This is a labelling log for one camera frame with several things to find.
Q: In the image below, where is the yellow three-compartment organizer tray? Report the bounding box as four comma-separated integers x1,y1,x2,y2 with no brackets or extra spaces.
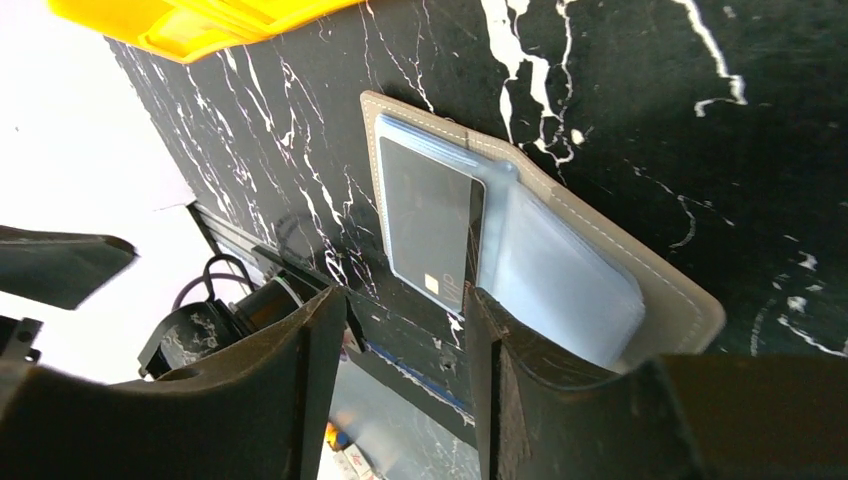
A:
47,0,358,64

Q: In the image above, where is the black VIP credit card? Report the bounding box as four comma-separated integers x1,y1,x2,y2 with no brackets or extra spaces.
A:
378,136,485,314

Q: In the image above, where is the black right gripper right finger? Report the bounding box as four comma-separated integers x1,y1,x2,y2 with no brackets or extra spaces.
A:
465,288,847,479

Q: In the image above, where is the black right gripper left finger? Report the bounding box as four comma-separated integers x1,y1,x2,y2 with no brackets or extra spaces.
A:
1,287,347,479

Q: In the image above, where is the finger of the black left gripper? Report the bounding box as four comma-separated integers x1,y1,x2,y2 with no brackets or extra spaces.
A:
1,225,138,310

